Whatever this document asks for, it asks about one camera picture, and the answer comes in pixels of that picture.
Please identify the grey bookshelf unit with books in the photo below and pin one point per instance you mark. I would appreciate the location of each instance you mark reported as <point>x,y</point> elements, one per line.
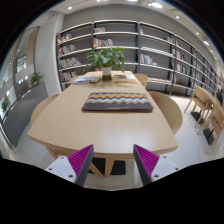
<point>153,43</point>

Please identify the white magazine stack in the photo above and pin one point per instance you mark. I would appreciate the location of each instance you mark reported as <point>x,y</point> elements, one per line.
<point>86,79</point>

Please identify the green potted plant white pot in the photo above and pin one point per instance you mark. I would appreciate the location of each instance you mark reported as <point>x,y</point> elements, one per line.
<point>106,59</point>

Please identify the small background potted plant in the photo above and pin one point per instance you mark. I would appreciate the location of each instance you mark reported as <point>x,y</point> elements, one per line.
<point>35,78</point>

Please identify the yellow book stack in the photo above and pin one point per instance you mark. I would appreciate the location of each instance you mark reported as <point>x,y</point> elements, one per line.
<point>124,78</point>

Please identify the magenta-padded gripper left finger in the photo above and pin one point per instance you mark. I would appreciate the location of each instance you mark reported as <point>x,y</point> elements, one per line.
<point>79,161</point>

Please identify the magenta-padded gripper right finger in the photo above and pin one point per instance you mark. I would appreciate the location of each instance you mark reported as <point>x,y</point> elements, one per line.
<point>148,161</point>

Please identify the group of slatted wooden chairs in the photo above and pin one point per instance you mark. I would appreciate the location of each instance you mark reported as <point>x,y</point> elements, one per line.
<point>203,100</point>

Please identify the zigzag striped grey towel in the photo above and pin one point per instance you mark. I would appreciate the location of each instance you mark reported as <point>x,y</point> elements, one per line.
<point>116,101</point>

